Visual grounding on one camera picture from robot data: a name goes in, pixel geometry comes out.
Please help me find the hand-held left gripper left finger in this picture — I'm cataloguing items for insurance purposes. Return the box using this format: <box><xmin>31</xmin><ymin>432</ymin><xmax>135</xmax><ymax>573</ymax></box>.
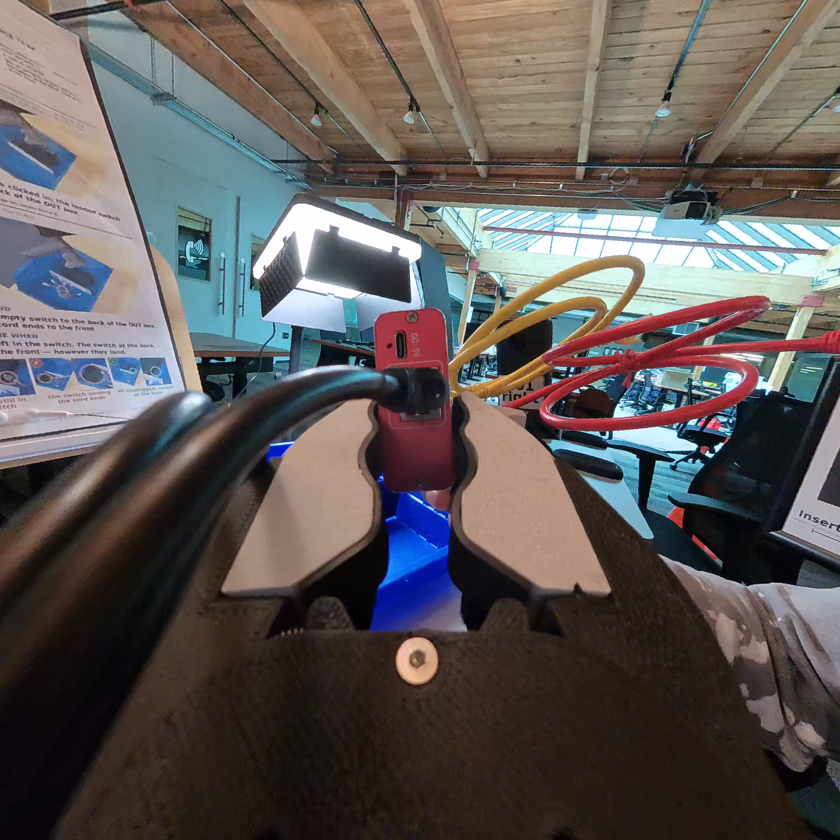
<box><xmin>220</xmin><ymin>394</ymin><xmax>389</xmax><ymax>599</ymax></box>

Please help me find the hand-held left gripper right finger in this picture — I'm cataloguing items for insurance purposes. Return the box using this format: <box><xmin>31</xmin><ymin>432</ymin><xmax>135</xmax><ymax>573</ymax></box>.
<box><xmin>448</xmin><ymin>392</ymin><xmax>613</xmax><ymax>599</ymax></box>

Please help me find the red ethernet cable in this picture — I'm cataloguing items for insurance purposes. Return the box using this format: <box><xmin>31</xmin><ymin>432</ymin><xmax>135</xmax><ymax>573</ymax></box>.
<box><xmin>518</xmin><ymin>295</ymin><xmax>840</xmax><ymax>434</ymax></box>

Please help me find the blue plastic bin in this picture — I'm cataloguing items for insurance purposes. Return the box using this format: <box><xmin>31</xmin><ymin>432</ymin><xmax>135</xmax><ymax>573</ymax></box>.
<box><xmin>266</xmin><ymin>438</ymin><xmax>468</xmax><ymax>632</ymax></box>

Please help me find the red ethernet switch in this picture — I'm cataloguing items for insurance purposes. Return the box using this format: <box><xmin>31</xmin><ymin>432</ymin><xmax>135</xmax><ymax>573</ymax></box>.
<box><xmin>373</xmin><ymin>307</ymin><xmax>458</xmax><ymax>494</ymax></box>

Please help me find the yellow ethernet cable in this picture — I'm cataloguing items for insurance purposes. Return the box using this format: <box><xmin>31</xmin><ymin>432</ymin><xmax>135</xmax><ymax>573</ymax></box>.
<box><xmin>448</xmin><ymin>255</ymin><xmax>647</xmax><ymax>400</ymax></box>

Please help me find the black ethernet cable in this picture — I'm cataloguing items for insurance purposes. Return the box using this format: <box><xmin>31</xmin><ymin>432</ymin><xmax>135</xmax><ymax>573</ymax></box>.
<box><xmin>0</xmin><ymin>365</ymin><xmax>452</xmax><ymax>756</ymax></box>

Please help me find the person's right forearm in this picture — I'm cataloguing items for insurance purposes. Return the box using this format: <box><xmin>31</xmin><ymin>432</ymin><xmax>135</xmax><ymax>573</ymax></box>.
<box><xmin>658</xmin><ymin>553</ymin><xmax>840</xmax><ymax>791</ymax></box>

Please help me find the brown office desk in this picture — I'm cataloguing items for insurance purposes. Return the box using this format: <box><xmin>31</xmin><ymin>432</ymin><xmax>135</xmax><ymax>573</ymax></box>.
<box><xmin>190</xmin><ymin>331</ymin><xmax>293</xmax><ymax>388</ymax></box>

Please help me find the studio light panel on stand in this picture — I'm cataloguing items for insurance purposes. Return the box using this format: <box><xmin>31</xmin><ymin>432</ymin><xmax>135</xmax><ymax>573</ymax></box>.
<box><xmin>251</xmin><ymin>192</ymin><xmax>426</xmax><ymax>378</ymax></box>

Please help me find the ceiling projector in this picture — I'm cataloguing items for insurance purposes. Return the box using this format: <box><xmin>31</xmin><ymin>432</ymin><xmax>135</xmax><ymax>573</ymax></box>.
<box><xmin>651</xmin><ymin>189</ymin><xmax>724</xmax><ymax>241</ymax></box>

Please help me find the black office chair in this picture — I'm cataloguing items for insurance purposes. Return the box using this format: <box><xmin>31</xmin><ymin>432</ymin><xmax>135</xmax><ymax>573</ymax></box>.
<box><xmin>668</xmin><ymin>392</ymin><xmax>824</xmax><ymax>581</ymax></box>

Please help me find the white printed sign board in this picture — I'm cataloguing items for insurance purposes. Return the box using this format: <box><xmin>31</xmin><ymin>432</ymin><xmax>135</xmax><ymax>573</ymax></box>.
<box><xmin>766</xmin><ymin>357</ymin><xmax>840</xmax><ymax>560</ymax></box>

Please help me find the instruction sheet on stand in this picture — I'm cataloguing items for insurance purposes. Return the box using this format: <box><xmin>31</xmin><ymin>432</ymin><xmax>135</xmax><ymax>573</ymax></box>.
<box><xmin>0</xmin><ymin>0</ymin><xmax>203</xmax><ymax>468</ymax></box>

